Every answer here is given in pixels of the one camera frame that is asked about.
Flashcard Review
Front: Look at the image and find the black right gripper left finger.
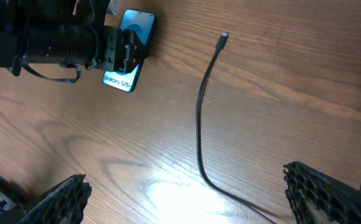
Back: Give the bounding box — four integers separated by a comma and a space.
18, 174, 91, 224

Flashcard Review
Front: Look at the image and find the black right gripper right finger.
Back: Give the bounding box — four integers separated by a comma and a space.
283, 161, 361, 224

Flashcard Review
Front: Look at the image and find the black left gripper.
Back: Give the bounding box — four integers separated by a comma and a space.
98, 26, 149, 73

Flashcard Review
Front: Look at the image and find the blue Galaxy smartphone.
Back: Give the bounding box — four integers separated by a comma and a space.
102, 9, 157, 93

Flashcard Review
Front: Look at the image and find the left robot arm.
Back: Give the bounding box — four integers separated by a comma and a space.
0, 0, 148, 77

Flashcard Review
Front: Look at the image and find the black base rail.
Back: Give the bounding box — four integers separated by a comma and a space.
0, 177, 28, 223

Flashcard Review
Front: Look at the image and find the black USB charging cable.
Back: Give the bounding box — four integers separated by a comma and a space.
195, 31, 278, 224

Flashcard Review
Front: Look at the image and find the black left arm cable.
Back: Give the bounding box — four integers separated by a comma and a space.
21, 63, 82, 84

